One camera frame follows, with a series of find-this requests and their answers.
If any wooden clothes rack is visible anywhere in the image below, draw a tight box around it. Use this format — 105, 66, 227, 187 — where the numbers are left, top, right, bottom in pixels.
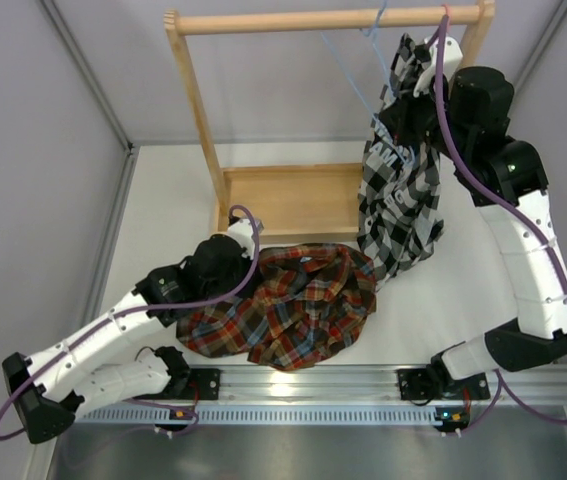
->
163, 1, 495, 243

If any red brown plaid shirt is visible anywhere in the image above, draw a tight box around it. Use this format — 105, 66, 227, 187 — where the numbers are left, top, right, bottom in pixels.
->
175, 243, 376, 371

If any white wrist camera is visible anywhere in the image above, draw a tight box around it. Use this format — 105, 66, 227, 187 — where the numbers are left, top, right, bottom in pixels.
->
225, 217, 263, 257
413, 35, 463, 98

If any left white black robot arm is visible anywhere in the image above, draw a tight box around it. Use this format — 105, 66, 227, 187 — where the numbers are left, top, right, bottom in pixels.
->
2, 232, 260, 445

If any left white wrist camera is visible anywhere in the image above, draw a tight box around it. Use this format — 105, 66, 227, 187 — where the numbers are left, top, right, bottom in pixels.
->
225, 217, 263, 257

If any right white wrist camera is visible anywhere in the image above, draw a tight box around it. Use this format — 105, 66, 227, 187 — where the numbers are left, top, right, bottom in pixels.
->
413, 35, 463, 98

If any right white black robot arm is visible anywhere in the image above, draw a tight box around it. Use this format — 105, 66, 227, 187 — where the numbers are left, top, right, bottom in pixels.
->
380, 66, 567, 397

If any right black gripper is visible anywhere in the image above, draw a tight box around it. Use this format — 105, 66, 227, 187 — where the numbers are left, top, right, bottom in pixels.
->
378, 75, 471, 163

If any aluminium mounting rail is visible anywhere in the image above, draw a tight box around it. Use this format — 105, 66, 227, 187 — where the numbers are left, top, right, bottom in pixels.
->
71, 364, 567, 432

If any light blue plastic hanger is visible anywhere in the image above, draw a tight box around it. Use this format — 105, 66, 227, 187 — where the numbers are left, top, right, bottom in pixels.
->
320, 0, 417, 169

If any black white checkered shirt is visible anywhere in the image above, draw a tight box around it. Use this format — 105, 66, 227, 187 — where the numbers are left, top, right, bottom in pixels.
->
356, 33, 444, 289

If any pink plastic hanger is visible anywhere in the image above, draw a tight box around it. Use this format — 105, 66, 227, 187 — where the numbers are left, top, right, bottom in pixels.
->
441, 3, 452, 24

